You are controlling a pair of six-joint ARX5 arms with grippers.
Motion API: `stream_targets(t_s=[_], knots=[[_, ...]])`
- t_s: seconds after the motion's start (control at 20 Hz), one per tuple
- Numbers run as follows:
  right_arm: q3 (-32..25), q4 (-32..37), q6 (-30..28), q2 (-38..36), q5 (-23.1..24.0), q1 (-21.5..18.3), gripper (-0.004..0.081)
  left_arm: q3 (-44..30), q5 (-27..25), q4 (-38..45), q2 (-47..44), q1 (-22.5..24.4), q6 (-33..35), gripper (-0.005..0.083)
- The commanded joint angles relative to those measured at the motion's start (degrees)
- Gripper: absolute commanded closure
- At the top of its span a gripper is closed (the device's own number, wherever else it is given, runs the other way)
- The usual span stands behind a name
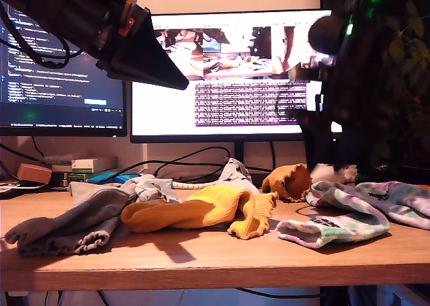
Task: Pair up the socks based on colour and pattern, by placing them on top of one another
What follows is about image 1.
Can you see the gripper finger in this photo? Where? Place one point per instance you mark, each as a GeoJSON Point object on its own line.
{"type": "Point", "coordinates": [332, 148]}
{"type": "Point", "coordinates": [134, 67]}
{"type": "Point", "coordinates": [154, 43]}
{"type": "Point", "coordinates": [310, 134]}

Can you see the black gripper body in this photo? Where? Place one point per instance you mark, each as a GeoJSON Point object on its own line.
{"type": "Point", "coordinates": [84, 17]}

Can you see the pastel tie-dye sock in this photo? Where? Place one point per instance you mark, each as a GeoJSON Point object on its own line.
{"type": "Point", "coordinates": [352, 228]}
{"type": "Point", "coordinates": [410, 201]}

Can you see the bright yellow frilled sock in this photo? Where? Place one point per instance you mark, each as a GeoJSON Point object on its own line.
{"type": "Point", "coordinates": [201, 208]}

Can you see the grey frilled-cuff sock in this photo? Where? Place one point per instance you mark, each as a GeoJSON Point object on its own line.
{"type": "Point", "coordinates": [67, 218]}
{"type": "Point", "coordinates": [84, 243]}

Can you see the bright white computer monitor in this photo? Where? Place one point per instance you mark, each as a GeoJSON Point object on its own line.
{"type": "Point", "coordinates": [161, 117]}

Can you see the mustard frilled sock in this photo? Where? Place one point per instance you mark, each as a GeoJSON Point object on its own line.
{"type": "Point", "coordinates": [275, 181]}

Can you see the dark code computer monitor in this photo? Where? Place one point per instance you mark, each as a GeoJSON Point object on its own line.
{"type": "Point", "coordinates": [67, 111]}

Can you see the pale toucan print sock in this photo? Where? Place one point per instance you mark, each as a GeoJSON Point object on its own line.
{"type": "Point", "coordinates": [151, 188]}
{"type": "Point", "coordinates": [235, 178]}

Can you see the white and green box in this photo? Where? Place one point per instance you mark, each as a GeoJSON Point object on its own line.
{"type": "Point", "coordinates": [82, 164]}

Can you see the blue flat object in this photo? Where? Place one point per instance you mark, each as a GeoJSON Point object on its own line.
{"type": "Point", "coordinates": [111, 177]}

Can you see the small green box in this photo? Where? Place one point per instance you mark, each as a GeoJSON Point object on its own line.
{"type": "Point", "coordinates": [75, 179]}

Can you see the small brown wooden box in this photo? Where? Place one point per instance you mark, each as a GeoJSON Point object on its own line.
{"type": "Point", "coordinates": [33, 175]}

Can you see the black table leg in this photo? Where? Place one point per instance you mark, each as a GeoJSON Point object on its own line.
{"type": "Point", "coordinates": [332, 297]}

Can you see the arm camera box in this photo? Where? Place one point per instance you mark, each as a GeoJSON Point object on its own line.
{"type": "Point", "coordinates": [302, 74]}

